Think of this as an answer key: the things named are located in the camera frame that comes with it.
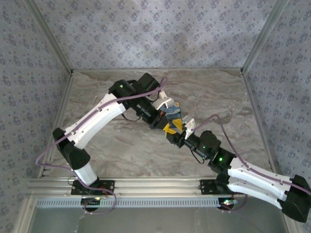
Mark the aluminium table side rail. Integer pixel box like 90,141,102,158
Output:
242,70,277,177
38,72,75,179

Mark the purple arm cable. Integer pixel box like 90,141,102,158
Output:
35,76,168,215
193,114,311,214

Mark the starry night print box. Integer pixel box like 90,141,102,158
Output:
159,101,183,129

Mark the aluminium mounting rail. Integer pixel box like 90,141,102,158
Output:
26,177,292,197

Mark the grey slotted cable duct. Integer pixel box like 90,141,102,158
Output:
35,197,235,209

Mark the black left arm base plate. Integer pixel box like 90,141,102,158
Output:
70,180,116,196

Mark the aluminium table end rail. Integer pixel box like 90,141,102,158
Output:
72,68,243,72

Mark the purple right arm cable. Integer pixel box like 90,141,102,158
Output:
193,114,311,214

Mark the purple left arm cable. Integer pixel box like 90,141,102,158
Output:
35,76,168,215

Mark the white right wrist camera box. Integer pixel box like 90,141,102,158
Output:
181,116,197,140

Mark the aluminium corner post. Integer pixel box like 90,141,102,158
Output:
25,0,74,74
242,0,290,73

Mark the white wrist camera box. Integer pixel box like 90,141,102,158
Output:
152,91,175,110
181,116,197,140

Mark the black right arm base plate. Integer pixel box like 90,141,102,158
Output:
199,179,245,195

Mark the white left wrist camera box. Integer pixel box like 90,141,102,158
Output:
152,91,175,110

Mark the right controller board green light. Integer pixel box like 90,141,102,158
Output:
217,198,238,211

